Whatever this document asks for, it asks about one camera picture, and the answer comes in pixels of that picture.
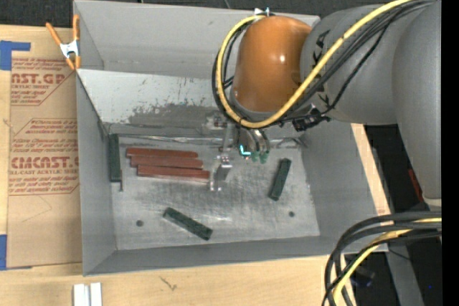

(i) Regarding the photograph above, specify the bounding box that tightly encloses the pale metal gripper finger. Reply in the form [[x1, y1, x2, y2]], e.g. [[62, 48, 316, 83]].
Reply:
[[209, 168, 221, 192], [215, 154, 233, 188]]

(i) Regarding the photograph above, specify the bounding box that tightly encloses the red-brown flat block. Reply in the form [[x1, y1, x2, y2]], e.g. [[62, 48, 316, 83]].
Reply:
[[125, 147, 199, 160], [136, 164, 211, 181], [129, 156, 204, 170]]

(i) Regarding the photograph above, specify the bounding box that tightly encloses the dark green flat block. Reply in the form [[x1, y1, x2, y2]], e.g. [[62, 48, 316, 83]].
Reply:
[[108, 133, 123, 183], [268, 158, 293, 202], [162, 206, 214, 242]]

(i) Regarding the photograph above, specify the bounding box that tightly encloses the grey metal bin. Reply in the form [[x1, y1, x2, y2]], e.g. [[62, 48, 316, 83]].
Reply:
[[72, 0, 390, 277]]

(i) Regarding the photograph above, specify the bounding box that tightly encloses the brown cardboard board, red print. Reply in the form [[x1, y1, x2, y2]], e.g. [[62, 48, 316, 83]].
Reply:
[[0, 24, 84, 270]]

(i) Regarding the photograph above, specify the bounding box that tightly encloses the black cylinder on white bracket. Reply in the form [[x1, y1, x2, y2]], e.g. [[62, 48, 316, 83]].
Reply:
[[280, 107, 331, 133]]

